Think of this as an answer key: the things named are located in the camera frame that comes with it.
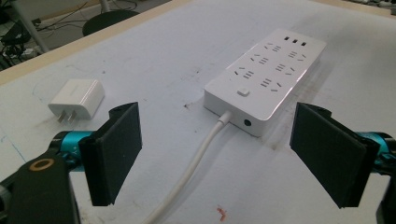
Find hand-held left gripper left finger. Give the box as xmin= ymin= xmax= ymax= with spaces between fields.
xmin=50 ymin=102 xmax=143 ymax=207

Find white plug charger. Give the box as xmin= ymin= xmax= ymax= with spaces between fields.
xmin=48 ymin=78 xmax=106 ymax=125

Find grey metal stand pole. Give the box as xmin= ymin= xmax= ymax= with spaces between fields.
xmin=10 ymin=0 xmax=50 ymax=54

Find white power strip cable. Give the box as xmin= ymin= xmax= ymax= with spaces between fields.
xmin=140 ymin=110 xmax=233 ymax=224

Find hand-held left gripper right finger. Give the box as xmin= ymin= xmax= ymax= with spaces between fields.
xmin=289 ymin=102 xmax=396 ymax=209

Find black round stool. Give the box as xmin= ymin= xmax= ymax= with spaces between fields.
xmin=81 ymin=9 xmax=140 ymax=37

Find black floor cables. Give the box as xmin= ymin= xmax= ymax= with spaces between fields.
xmin=35 ymin=0 xmax=138 ymax=32

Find white power strip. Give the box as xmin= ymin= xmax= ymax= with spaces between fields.
xmin=204 ymin=28 xmax=328 ymax=138

